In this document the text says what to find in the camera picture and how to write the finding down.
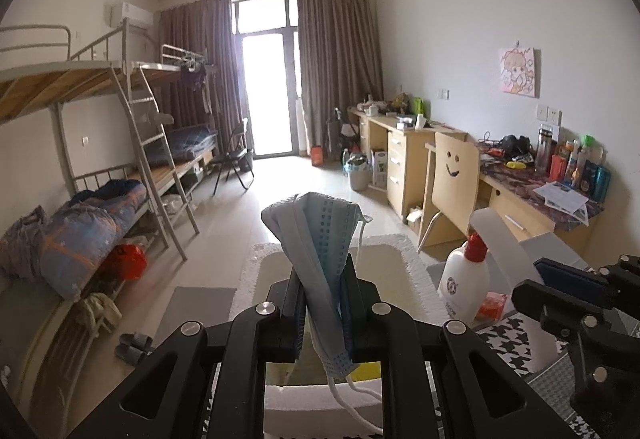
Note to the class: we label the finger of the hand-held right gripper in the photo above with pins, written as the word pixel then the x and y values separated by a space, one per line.
pixel 570 281
pixel 545 306

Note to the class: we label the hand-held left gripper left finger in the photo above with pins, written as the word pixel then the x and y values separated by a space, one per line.
pixel 295 319

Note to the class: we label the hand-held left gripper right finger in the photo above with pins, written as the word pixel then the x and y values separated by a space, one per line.
pixel 352 319

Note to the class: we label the blue face mask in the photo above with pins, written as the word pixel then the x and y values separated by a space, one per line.
pixel 320 259

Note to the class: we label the white foam box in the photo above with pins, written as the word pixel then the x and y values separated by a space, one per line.
pixel 395 264

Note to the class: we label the houndstooth tablecloth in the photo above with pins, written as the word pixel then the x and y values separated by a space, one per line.
pixel 510 344

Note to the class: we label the orange snack packet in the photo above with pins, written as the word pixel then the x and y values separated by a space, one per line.
pixel 492 306

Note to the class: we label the printed papers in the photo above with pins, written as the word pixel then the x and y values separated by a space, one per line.
pixel 562 199

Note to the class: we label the wooden desk with marbled top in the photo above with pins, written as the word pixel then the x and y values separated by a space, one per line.
pixel 520 214

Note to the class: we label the group of bottles on desk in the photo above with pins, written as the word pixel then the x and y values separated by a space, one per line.
pixel 582 169

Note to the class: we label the yellow desk item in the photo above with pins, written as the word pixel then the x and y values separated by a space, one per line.
pixel 515 164

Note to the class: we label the grey waste bin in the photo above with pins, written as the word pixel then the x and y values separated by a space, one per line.
pixel 360 176

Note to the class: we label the black headphones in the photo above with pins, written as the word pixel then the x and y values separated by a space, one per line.
pixel 515 144

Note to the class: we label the white carton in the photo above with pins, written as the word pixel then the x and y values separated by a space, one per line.
pixel 379 169

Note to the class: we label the grey slipper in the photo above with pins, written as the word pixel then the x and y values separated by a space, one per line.
pixel 129 355
pixel 139 340

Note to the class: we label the wooden chair with smiley face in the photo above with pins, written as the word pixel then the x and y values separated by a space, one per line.
pixel 450 179

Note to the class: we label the orange bag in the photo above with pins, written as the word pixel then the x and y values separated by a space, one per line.
pixel 317 155

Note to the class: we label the wooden desk with drawers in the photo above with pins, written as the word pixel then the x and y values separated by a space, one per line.
pixel 405 159

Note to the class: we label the black folding chair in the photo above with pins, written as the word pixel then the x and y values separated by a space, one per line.
pixel 235 154

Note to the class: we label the red plastic bag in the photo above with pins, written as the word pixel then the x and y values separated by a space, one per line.
pixel 125 261

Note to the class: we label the dark blue bedding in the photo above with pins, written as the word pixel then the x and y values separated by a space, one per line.
pixel 185 141

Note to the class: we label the green box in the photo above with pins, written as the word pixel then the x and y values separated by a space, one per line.
pixel 418 106

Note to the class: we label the glass balcony door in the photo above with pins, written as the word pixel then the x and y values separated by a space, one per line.
pixel 270 94

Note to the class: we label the blue patterned quilt bundle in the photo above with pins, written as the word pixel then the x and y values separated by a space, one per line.
pixel 75 239

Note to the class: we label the metal bunk ladder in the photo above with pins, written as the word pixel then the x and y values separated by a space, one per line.
pixel 145 119

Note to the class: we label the grey-brown curtain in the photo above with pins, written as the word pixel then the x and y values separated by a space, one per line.
pixel 200 34
pixel 340 69

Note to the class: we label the dark hanging clothes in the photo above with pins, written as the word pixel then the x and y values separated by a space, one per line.
pixel 192 79

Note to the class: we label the white air conditioner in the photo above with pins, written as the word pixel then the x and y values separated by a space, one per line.
pixel 130 14

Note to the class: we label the white double wall socket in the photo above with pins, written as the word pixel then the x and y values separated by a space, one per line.
pixel 548 114

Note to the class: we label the pink wall picture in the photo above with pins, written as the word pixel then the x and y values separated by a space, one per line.
pixel 519 71

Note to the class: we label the small white wall socket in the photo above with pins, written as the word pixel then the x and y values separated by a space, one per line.
pixel 442 94

